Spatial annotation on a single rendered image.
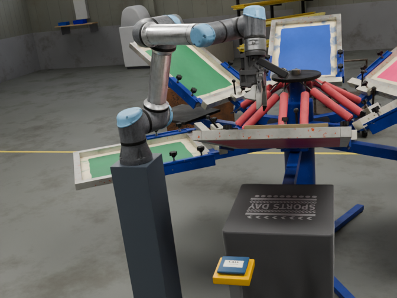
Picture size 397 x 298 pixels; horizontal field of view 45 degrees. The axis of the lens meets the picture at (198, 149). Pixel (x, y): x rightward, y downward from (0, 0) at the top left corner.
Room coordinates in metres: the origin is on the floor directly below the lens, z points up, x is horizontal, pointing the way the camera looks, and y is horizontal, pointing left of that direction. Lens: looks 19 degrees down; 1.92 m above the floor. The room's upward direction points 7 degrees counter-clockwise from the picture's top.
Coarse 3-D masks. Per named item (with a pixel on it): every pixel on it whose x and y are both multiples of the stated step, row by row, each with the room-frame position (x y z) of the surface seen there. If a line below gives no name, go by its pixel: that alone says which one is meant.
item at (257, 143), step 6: (222, 144) 2.03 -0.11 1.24; (228, 144) 2.03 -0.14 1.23; (234, 144) 2.03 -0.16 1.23; (240, 144) 2.03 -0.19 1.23; (246, 144) 2.03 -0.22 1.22; (252, 144) 2.03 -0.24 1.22; (258, 144) 2.03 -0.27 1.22; (264, 144) 2.03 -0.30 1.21; (270, 144) 2.04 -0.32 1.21; (276, 144) 2.04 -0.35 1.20
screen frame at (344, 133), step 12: (204, 132) 1.75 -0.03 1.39; (216, 132) 1.73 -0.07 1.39; (228, 132) 1.72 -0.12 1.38; (240, 132) 1.71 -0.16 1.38; (252, 132) 1.69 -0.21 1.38; (264, 132) 1.68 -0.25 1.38; (276, 132) 1.66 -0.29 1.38; (288, 132) 1.65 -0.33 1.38; (300, 132) 1.64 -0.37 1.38; (312, 132) 1.63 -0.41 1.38; (324, 132) 1.61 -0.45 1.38; (336, 132) 1.60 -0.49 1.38; (348, 132) 1.59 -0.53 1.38; (216, 144) 2.03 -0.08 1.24
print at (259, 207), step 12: (252, 204) 1.98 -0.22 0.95; (264, 204) 1.97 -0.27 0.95; (276, 204) 1.95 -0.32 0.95; (288, 204) 1.94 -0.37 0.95; (300, 204) 1.92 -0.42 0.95; (312, 204) 1.91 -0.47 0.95; (252, 216) 1.86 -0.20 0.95; (264, 216) 1.85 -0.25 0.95; (276, 216) 1.83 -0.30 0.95; (288, 216) 1.82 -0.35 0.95; (300, 216) 1.81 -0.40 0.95; (312, 216) 1.80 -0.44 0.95
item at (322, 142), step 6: (318, 138) 1.65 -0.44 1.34; (324, 138) 1.65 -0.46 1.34; (330, 138) 1.65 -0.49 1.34; (336, 138) 1.65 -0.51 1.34; (282, 144) 2.04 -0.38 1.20; (288, 144) 2.04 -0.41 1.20; (294, 144) 2.04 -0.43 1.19; (300, 144) 2.04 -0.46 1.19; (306, 144) 2.04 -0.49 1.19; (312, 144) 2.04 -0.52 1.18; (318, 144) 2.04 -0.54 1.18; (324, 144) 2.04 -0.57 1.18; (330, 144) 2.04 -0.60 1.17; (336, 144) 2.04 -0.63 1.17
